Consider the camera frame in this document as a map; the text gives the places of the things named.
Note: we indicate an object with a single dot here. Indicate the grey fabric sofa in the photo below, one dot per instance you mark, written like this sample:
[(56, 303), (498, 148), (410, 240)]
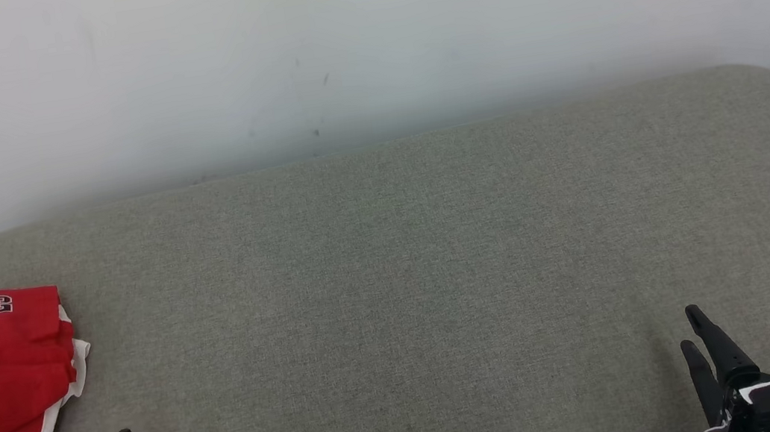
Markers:
[(397, 304)]

